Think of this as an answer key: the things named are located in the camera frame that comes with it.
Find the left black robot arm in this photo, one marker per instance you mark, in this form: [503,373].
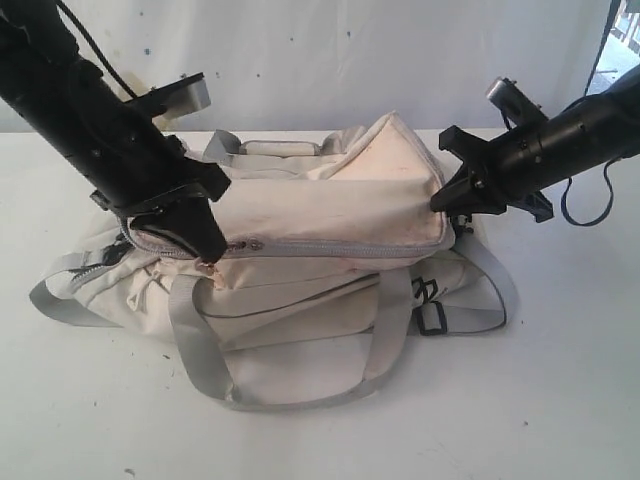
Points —
[36,31]

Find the white canvas duffel bag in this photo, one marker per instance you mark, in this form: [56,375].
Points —
[324,240]

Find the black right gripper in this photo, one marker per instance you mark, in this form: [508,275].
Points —
[509,170]

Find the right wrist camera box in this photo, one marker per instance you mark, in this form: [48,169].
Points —
[513,104]

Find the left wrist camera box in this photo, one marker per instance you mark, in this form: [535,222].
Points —
[180,98]

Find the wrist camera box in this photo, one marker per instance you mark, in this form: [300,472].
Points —
[180,98]
[513,104]

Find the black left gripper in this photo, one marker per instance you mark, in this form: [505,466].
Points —
[132,165]

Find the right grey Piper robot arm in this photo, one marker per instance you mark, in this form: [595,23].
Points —
[606,128]

